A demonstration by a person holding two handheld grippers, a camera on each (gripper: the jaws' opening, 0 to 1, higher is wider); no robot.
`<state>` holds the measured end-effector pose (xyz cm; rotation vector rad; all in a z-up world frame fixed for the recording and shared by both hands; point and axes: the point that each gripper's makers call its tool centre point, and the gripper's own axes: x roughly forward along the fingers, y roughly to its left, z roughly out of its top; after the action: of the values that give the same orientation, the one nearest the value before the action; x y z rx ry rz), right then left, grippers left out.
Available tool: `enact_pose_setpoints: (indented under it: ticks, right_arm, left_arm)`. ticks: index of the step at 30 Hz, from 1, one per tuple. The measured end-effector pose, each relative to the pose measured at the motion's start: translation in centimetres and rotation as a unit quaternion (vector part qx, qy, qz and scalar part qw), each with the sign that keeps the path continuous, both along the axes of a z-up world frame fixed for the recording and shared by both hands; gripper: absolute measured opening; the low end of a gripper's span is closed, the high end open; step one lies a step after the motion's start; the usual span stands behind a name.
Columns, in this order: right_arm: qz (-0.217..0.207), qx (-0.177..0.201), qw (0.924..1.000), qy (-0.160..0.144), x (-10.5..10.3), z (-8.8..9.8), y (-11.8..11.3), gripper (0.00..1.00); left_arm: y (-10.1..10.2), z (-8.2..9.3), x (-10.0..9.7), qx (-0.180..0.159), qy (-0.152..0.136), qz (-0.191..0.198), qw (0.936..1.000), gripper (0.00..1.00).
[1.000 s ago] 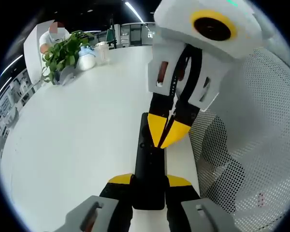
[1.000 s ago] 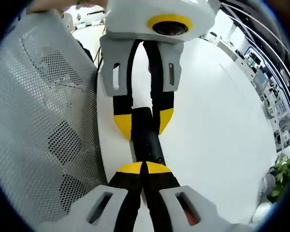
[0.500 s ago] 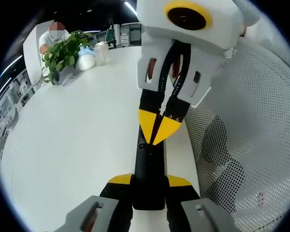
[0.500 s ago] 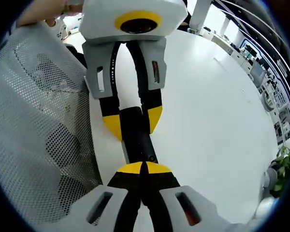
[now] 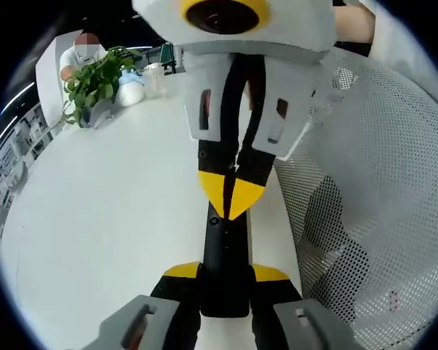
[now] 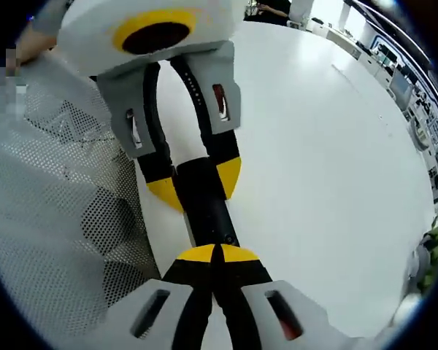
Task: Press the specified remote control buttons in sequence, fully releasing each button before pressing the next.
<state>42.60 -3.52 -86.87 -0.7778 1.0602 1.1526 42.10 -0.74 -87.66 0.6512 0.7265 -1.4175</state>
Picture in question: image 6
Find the white office desk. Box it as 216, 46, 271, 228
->
324, 27, 393, 98

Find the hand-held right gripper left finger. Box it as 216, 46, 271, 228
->
94, 243, 217, 350

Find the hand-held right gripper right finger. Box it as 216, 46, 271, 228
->
213, 243, 357, 350

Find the white mesh chair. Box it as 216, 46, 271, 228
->
0, 50, 162, 329

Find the black remote control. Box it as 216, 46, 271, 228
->
174, 155, 241, 252

